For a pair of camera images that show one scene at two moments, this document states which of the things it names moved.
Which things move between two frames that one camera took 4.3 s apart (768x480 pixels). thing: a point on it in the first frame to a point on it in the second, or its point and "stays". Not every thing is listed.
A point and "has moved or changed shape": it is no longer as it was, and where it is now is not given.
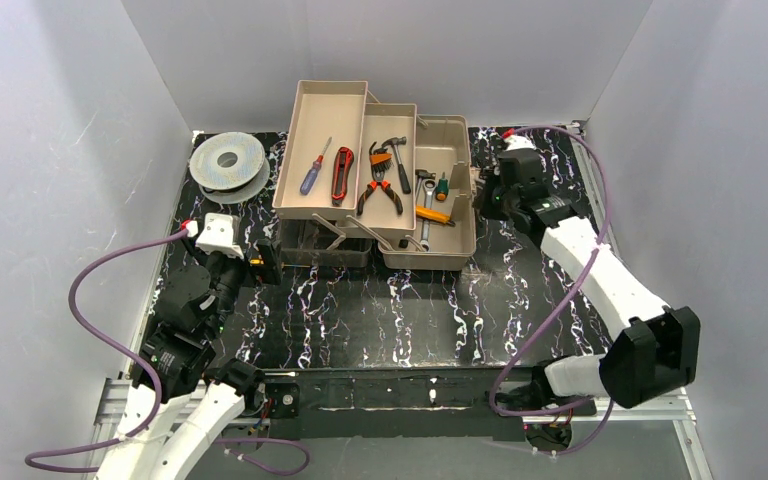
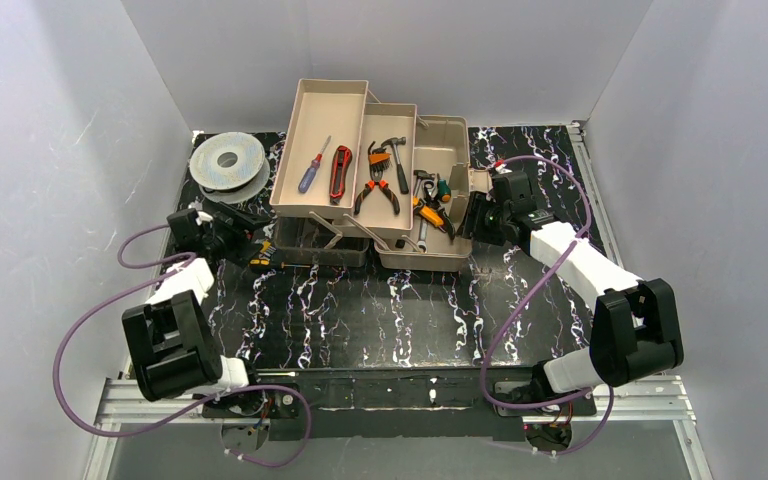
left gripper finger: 273,261 to 240,215
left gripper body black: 263,261 to 239,233
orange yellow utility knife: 435,214 has moved or changed shape
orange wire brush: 381,160 stays
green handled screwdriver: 442,188 stays
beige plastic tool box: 365,182 stays
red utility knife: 343,160 stays
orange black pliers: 378,179 stays
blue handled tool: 314,170 stays
